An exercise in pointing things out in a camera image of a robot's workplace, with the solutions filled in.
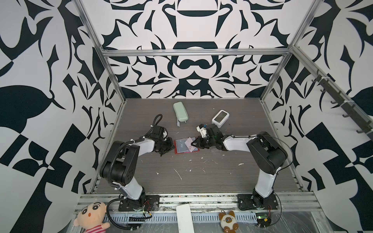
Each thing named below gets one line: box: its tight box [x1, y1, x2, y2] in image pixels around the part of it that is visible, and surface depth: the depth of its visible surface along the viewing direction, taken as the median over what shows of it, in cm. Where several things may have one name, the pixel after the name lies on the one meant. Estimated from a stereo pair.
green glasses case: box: [172, 100, 189, 128], surface depth 110 cm
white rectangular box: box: [175, 203, 195, 233], surface depth 67 cm
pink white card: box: [184, 136, 197, 153], surface depth 94 cm
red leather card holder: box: [173, 136, 201, 155], surface depth 94 cm
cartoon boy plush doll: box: [73, 201, 111, 233], surface depth 66 cm
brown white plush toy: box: [218, 209, 239, 233], surface depth 69 cm
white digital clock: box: [211, 109, 230, 129], surface depth 106 cm
